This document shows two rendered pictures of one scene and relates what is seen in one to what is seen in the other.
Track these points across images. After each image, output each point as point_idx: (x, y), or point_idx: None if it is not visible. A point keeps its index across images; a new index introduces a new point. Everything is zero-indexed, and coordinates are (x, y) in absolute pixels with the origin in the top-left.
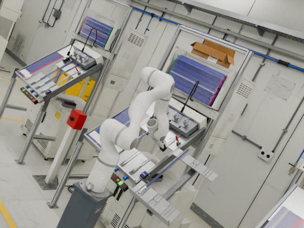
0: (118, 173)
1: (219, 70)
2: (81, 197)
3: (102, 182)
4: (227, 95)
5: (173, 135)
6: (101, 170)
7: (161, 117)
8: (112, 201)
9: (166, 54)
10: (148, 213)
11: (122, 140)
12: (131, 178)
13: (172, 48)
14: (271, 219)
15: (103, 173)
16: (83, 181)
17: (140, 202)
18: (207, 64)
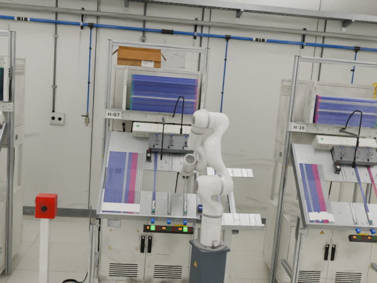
0: (136, 228)
1: (174, 74)
2: (212, 257)
3: (220, 233)
4: (205, 97)
5: (180, 159)
6: (219, 224)
7: (201, 149)
8: (143, 258)
9: (109, 78)
10: (234, 233)
11: (228, 187)
12: (191, 219)
13: (111, 69)
14: (300, 177)
15: (220, 225)
16: (200, 245)
17: (179, 237)
18: (157, 72)
